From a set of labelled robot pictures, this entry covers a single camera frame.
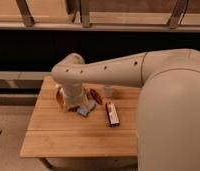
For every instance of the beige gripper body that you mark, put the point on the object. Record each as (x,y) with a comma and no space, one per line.
(72,100)

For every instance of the dark red pepper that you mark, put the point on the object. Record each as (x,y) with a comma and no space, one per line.
(96,96)

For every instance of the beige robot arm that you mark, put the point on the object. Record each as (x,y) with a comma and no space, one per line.
(168,108)

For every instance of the white ceramic cup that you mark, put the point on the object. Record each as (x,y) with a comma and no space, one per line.
(108,91)

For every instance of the brown wooden bowl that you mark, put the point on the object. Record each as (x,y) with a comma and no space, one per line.
(59,97)

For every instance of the blue sponge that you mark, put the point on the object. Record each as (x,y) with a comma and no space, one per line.
(84,111)

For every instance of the black red candy bar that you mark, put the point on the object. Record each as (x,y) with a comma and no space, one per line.
(112,114)

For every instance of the wooden table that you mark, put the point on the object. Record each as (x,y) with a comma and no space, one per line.
(55,133)

